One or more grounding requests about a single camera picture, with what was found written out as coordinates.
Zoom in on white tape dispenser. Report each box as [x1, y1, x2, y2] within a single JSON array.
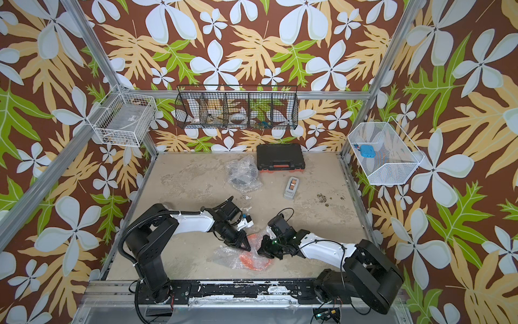
[[283, 177, 299, 200]]

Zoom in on orange plate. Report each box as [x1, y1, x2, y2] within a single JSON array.
[[237, 233, 273, 271]]

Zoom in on white wire basket right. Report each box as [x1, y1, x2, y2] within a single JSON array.
[[347, 118, 425, 186]]

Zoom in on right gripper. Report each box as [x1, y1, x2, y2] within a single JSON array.
[[254, 234, 287, 261]]

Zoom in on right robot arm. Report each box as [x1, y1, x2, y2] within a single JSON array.
[[258, 215, 403, 315]]

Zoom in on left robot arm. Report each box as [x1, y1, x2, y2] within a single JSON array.
[[117, 197, 254, 303]]

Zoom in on white wire basket left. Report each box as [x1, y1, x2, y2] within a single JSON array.
[[88, 86, 157, 147]]

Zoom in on black plastic case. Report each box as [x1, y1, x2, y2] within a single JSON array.
[[256, 144, 306, 171]]

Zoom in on white wire basket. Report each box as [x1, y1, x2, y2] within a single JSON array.
[[88, 86, 157, 147], [347, 118, 425, 186]]

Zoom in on clear bubble wrap sheet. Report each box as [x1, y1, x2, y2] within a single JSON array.
[[225, 155, 258, 176]]

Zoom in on black wire basket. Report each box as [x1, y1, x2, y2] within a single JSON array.
[[173, 85, 299, 130]]

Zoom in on blue object in basket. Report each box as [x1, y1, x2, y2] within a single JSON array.
[[360, 144, 376, 159]]

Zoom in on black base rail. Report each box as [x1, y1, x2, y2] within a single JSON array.
[[129, 278, 352, 306]]

